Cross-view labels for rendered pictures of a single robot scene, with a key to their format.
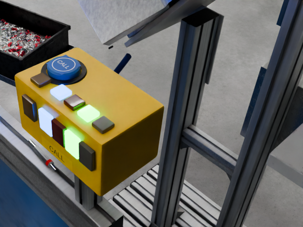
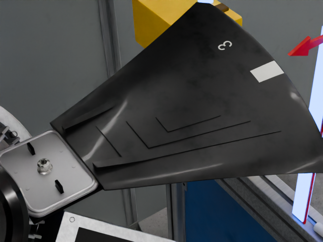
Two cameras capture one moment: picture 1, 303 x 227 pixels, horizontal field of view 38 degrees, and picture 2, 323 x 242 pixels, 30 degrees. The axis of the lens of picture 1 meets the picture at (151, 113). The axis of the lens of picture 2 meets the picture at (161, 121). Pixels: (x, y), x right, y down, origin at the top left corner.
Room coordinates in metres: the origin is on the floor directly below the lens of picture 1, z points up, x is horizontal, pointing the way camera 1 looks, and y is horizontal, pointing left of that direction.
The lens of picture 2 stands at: (1.18, 0.30, 1.56)
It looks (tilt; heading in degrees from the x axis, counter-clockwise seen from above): 42 degrees down; 199
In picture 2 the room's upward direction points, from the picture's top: 3 degrees counter-clockwise
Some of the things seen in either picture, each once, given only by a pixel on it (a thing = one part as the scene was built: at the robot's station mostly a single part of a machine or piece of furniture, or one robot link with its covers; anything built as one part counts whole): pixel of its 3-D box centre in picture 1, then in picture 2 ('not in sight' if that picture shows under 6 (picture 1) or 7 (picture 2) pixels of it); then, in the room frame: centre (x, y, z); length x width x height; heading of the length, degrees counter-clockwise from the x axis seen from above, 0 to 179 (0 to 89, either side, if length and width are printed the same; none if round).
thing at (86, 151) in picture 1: (86, 156); not in sight; (0.32, 0.06, 1.04); 0.02 x 0.01 x 0.03; 51
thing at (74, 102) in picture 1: (74, 102); not in sight; (0.37, 0.09, 1.08); 0.02 x 0.02 x 0.01; 51
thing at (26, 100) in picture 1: (29, 108); not in sight; (0.39, 0.15, 1.04); 0.02 x 0.01 x 0.03; 51
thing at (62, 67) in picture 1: (63, 69); not in sight; (0.43, 0.11, 1.08); 0.04 x 0.04 x 0.02
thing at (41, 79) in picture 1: (40, 79); (220, 8); (0.40, 0.13, 1.08); 0.02 x 0.02 x 0.01; 51
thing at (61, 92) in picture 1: (61, 92); (205, 0); (0.39, 0.11, 1.08); 0.02 x 0.02 x 0.01; 51
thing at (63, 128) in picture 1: (59, 133); not in sight; (0.35, 0.10, 1.04); 0.02 x 0.01 x 0.03; 51
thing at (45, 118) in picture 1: (46, 122); not in sight; (0.37, 0.12, 1.04); 0.02 x 0.01 x 0.03; 51
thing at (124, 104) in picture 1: (88, 120); (185, 32); (0.40, 0.08, 1.02); 0.16 x 0.10 x 0.11; 51
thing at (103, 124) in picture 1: (103, 124); not in sight; (0.34, 0.05, 1.08); 0.02 x 0.02 x 0.01; 51
